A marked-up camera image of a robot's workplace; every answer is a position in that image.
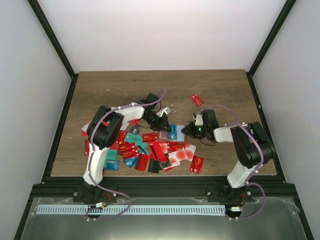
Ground red gold VIP card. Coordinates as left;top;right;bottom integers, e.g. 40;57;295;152
118;142;139;160

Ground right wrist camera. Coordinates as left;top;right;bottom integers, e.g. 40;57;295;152
193;112;203;126

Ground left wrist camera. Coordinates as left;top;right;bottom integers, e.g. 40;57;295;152
156;107;171;117

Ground red gold card upper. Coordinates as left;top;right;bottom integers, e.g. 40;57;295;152
141;132;159;143

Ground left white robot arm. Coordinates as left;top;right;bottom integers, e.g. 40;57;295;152
83;93;172;202

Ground white red circle card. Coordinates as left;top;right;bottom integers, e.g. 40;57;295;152
175;144;196;162

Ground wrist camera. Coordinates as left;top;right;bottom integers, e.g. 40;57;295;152
156;107;171;117
193;112;203;126

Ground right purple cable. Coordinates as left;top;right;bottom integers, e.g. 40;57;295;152
197;104;267;222

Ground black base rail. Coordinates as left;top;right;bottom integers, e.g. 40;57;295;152
30;175;298;203

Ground lone red card far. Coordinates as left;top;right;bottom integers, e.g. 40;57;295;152
189;94;205;107

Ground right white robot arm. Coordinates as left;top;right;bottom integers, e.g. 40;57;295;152
181;109;276;202

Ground black VIP card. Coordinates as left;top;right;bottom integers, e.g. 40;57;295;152
129;125;142;135

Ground red VIP card right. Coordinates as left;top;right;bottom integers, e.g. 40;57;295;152
189;155;204;174

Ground purple cable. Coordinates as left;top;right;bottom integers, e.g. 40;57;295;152
84;87;168;222
197;104;267;222

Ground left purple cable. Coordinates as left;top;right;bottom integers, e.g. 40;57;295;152
84;87;168;222

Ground blue card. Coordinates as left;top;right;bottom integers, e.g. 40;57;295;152
167;123;178;140

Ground light blue slotted strip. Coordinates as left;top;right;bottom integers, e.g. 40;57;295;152
36;204;226;216

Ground teal VIP card centre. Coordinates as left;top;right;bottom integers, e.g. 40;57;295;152
124;132;148;154

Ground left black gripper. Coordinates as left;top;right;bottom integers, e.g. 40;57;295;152
142;112;171;132

